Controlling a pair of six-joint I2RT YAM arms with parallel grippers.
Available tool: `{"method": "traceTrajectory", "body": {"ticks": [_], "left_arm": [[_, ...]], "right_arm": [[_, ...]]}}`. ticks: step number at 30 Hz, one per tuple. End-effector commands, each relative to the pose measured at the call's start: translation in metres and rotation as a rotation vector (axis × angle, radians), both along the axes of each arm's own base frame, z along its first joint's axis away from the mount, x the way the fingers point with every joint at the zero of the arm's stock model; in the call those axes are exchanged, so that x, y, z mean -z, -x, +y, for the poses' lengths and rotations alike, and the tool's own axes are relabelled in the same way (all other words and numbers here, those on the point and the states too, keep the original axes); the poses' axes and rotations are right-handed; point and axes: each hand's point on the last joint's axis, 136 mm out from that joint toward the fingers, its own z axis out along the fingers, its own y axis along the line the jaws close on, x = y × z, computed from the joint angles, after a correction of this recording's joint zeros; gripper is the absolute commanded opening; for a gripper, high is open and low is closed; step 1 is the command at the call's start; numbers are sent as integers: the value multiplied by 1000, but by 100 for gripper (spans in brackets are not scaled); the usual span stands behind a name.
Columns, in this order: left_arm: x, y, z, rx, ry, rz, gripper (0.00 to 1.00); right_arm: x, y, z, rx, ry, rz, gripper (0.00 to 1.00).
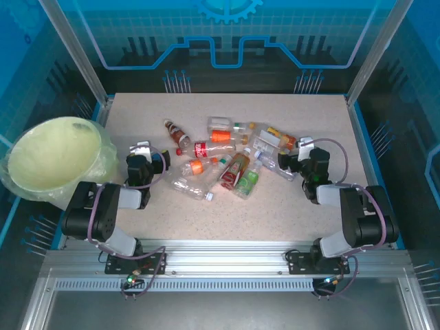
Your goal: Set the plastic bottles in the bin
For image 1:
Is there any clear bottle white label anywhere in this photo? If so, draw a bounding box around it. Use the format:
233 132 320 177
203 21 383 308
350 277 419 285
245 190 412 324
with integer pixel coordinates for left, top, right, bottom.
250 122 281 154

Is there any brown label plastic bottle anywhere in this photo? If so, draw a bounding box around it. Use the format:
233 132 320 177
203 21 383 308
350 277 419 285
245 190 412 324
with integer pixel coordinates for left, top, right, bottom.
163 118 192 149

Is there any clear unlabelled bottle white cap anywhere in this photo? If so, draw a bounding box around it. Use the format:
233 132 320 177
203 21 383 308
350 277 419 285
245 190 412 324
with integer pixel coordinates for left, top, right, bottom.
168 170 215 202

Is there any red label cola bottle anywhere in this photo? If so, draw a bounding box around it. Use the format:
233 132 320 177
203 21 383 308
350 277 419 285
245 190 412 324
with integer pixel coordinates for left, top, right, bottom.
175 140 238 160

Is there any green label plastic bottle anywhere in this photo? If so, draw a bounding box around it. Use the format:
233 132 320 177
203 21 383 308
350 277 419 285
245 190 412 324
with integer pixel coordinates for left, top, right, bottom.
234 160 264 200

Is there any red label tea bottle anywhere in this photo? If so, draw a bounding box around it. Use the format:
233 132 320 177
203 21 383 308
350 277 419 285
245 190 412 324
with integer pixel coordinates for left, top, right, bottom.
219 147 252 190

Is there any orange label bottle yellow cap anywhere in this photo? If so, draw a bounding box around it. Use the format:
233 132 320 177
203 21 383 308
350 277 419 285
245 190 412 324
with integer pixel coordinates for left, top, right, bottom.
210 129 249 145

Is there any yellow-green waste bin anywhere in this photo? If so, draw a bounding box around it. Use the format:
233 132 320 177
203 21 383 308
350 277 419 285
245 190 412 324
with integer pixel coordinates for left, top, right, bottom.
0 116 120 207

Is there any clear bottle green white cap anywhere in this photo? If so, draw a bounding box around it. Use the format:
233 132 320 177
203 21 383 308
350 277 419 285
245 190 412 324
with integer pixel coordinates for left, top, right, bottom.
207 115 249 134

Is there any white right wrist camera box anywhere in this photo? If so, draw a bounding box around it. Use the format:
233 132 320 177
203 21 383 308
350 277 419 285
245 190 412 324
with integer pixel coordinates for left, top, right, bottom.
296 136 316 162

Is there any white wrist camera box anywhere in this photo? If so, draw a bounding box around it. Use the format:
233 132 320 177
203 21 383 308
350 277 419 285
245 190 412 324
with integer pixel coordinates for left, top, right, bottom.
296 136 316 162
131 140 153 156

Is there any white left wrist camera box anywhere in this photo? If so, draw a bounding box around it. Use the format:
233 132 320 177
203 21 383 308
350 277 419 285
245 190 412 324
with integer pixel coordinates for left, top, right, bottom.
131 140 153 156

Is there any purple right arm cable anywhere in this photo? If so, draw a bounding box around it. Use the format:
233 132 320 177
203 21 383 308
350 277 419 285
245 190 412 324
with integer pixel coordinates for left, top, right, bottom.
300 137 388 298

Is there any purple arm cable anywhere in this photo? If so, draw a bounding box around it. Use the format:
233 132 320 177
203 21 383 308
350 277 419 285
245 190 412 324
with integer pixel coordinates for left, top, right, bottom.
87 144 168 300
300 137 388 298

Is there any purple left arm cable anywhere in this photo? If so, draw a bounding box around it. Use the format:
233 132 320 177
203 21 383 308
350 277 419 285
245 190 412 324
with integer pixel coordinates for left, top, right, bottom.
87 144 168 300

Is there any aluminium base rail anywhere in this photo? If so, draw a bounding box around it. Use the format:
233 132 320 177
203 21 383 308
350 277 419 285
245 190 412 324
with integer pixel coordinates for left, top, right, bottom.
39 239 413 280

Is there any aluminium frame post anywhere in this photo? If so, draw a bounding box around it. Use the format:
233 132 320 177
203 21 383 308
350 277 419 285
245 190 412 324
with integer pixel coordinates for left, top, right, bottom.
345 0 415 107
37 0 114 107

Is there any slotted grey cable duct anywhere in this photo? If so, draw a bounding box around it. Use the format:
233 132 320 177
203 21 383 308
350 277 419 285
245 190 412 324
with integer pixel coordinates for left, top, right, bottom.
54 278 317 293

